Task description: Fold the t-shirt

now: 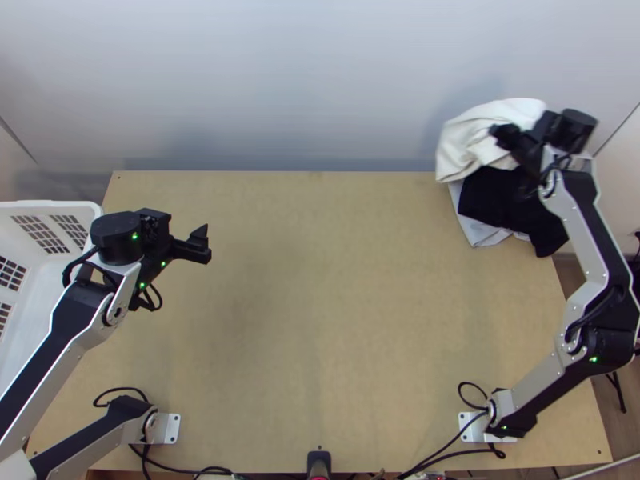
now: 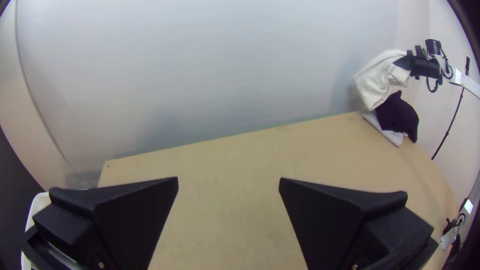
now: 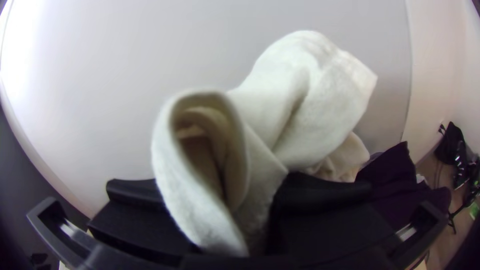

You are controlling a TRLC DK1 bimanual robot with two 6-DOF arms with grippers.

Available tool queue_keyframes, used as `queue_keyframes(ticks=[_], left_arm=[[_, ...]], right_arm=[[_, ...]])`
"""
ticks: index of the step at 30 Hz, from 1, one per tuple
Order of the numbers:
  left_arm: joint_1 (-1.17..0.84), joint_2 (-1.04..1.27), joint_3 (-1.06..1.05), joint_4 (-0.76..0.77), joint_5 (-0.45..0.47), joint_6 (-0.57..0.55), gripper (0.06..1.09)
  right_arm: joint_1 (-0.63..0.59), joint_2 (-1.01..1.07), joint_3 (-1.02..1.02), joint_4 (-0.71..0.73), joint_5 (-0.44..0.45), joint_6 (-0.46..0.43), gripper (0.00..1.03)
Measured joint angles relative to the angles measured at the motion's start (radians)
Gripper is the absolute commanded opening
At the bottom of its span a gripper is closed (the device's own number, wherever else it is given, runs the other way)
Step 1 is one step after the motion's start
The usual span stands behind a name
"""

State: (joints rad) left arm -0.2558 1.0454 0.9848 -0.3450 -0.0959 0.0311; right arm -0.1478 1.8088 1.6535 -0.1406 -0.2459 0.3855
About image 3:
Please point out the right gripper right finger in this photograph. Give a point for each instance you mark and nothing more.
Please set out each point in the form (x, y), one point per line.
(330, 225)

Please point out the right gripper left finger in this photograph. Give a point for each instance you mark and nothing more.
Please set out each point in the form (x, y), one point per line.
(131, 221)

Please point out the cream t-shirt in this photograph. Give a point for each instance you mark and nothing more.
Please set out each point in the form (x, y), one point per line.
(300, 97)

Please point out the dark garment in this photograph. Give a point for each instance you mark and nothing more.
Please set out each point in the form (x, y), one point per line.
(397, 180)

